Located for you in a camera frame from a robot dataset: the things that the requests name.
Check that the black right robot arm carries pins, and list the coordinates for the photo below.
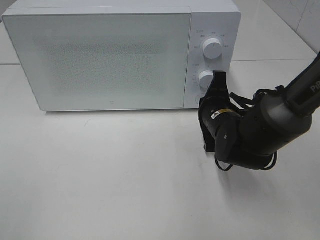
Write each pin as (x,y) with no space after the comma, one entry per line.
(249,132)

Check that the white microwave door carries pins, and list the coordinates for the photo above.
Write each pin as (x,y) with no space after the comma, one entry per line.
(103,62)

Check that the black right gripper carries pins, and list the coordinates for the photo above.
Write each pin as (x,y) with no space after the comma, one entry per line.
(214,109)

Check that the white microwave oven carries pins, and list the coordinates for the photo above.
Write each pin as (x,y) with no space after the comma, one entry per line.
(213,30)

